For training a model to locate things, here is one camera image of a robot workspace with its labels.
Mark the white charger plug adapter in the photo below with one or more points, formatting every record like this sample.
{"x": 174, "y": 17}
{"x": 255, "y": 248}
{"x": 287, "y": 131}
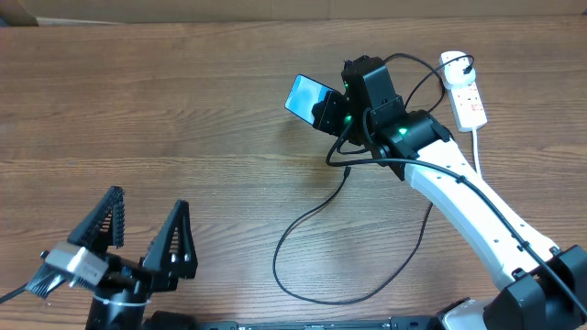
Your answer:
{"x": 457, "y": 69}

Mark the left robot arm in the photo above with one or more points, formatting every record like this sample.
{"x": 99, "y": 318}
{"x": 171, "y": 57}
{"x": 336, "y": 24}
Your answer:
{"x": 115, "y": 314}

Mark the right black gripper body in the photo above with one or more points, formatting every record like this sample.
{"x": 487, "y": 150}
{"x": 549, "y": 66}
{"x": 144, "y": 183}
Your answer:
{"x": 337, "y": 115}

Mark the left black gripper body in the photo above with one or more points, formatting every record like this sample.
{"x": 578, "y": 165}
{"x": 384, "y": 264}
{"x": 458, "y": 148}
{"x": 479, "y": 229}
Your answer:
{"x": 131, "y": 278}

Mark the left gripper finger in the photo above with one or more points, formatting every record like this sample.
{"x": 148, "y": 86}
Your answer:
{"x": 171, "y": 254}
{"x": 104, "y": 226}

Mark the Samsung Galaxy smartphone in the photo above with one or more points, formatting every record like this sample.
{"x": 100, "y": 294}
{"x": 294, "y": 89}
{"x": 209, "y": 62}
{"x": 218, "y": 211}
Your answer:
{"x": 307, "y": 99}

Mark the cardboard backdrop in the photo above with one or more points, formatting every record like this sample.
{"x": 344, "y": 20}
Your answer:
{"x": 37, "y": 12}

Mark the white power strip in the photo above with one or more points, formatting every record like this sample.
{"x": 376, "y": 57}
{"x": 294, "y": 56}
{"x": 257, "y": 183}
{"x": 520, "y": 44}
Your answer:
{"x": 467, "y": 107}

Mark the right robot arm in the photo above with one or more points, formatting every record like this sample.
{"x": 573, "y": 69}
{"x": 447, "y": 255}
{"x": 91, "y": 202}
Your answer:
{"x": 540, "y": 285}

